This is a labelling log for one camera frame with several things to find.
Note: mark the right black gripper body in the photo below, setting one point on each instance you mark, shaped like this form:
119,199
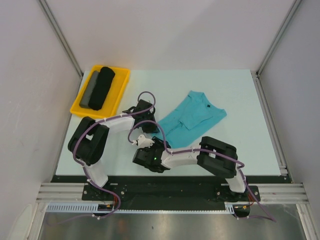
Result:
158,143

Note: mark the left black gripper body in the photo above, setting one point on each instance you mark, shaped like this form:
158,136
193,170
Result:
149,127

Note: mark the turquoise t-shirt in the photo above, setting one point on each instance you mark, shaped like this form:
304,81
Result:
192,118

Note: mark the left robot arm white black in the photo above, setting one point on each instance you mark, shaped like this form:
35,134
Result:
88,142

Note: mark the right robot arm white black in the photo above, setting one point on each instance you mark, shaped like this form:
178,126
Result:
215,156

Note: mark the yellow plastic tray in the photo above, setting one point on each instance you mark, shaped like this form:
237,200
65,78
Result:
113,98

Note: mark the rolled black t-shirt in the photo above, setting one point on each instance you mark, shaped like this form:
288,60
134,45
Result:
101,89

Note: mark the rolled grey t-shirt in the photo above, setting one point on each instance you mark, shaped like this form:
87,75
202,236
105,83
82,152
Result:
84,102

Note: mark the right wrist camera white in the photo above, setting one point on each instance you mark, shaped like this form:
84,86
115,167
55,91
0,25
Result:
143,142

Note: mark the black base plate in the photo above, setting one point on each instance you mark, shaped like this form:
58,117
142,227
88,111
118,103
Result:
159,192

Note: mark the grey slotted cable duct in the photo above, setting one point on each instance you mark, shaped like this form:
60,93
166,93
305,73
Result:
96,208

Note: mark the right aluminium frame post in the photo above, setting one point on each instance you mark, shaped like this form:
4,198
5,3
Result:
294,8

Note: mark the aluminium frame post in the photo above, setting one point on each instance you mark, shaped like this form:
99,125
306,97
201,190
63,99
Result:
55,26
294,8

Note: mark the left aluminium frame post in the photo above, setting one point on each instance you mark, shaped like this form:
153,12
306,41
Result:
55,26

